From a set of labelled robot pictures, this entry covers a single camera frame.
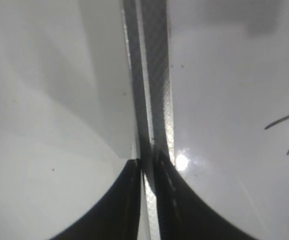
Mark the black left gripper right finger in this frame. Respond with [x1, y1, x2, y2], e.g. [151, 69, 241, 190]
[153, 151, 252, 240]

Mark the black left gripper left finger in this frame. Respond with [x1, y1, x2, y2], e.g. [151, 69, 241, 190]
[52, 159, 142, 240]

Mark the white board with grey frame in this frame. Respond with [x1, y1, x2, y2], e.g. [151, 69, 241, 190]
[80, 0, 289, 240]

